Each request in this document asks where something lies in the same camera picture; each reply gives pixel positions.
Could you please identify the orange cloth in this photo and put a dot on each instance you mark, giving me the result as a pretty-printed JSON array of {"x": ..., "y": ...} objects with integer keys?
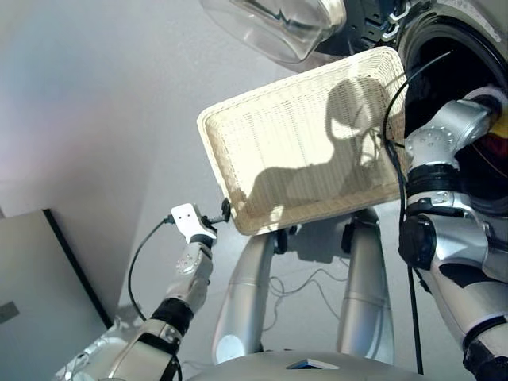
[{"x": 498, "y": 145}]

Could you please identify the pale woven laundry basket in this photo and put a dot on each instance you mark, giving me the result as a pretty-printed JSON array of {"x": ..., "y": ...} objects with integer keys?
[{"x": 285, "y": 131}]

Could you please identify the grey washing machine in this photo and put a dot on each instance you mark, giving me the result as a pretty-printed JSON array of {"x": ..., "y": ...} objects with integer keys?
[{"x": 484, "y": 24}]

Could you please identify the silver robot leg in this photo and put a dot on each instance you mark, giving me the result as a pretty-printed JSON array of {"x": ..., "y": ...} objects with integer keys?
[
  {"x": 365, "y": 285},
  {"x": 242, "y": 297}
]

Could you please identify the grey robot torso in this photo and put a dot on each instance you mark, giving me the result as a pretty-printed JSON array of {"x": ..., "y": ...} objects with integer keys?
[{"x": 246, "y": 371}]

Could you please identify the round glass washer door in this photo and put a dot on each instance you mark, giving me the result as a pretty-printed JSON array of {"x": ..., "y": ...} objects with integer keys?
[{"x": 278, "y": 24}]

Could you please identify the black washer door hinge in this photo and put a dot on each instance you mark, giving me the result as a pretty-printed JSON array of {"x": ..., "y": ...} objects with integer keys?
[{"x": 377, "y": 24}]

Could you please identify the grey wall outlet plate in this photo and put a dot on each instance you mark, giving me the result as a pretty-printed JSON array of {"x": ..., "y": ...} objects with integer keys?
[{"x": 8, "y": 313}]

